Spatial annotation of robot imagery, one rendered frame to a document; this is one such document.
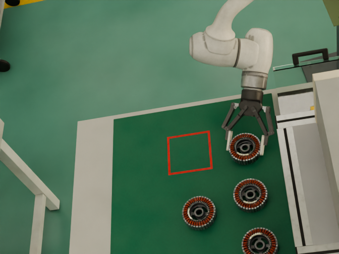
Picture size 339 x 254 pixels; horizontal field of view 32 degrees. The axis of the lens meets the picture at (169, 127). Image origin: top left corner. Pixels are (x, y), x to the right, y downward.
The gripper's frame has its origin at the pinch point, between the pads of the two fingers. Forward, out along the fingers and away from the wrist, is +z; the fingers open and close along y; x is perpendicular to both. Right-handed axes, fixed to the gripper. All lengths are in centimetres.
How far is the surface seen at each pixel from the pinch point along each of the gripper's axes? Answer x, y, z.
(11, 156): -15, 106, 18
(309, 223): 48, -30, 15
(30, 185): -36, 108, 33
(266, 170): 1.3, -8.5, 6.7
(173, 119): -6.1, 30.0, -6.7
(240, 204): 12.0, -3.7, 18.4
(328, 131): 58, -33, -8
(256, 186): 8.1, -7.3, 12.1
